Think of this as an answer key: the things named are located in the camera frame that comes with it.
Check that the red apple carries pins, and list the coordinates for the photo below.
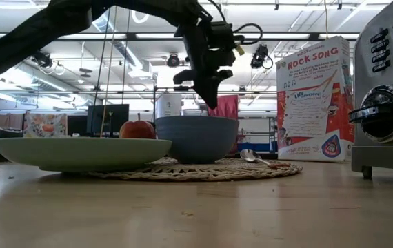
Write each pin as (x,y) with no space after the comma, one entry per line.
(137,130)

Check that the metal spoon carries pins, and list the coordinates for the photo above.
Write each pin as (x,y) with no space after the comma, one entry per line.
(250,155)

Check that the red hanging cloth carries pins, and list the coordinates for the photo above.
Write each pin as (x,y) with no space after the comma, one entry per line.
(225,106)

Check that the floral patterned cloth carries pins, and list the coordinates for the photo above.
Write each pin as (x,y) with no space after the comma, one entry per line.
(45,125)

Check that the black ceiling-mounted device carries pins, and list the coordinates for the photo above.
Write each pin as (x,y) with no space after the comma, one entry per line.
(42,60)
(260,56)
(173,60)

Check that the black computer monitor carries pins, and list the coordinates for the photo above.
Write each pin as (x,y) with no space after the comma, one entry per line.
(113,117)

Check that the white cereal box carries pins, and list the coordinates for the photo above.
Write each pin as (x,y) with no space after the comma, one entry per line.
(310,110)

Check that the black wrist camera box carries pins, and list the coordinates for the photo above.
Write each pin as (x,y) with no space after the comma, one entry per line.
(222,36)

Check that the blue crate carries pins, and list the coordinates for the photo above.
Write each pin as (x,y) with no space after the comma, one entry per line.
(256,147)

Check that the dark round pot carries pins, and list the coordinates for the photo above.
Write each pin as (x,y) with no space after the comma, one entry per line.
(10,132)

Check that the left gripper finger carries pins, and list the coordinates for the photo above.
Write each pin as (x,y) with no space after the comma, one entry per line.
(184,75)
(210,89)

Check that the white cylindrical canister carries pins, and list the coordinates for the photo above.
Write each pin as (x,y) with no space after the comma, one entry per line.
(169,105)

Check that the silver toaster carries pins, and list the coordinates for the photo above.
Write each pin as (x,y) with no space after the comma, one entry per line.
(382,103)

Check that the blue bowl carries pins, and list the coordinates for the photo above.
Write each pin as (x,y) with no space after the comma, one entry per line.
(196,137)

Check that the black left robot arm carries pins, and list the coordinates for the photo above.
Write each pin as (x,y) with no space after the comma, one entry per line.
(45,24)

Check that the round woven placemat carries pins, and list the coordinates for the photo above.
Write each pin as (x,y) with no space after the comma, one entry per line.
(200,170)

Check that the small dark monitor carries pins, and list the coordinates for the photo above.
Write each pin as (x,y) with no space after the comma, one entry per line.
(77,125)

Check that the thin black rod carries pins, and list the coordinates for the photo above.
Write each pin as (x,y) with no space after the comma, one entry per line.
(99,79)

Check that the pale green plate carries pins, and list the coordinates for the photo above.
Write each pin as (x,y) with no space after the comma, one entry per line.
(79,151)

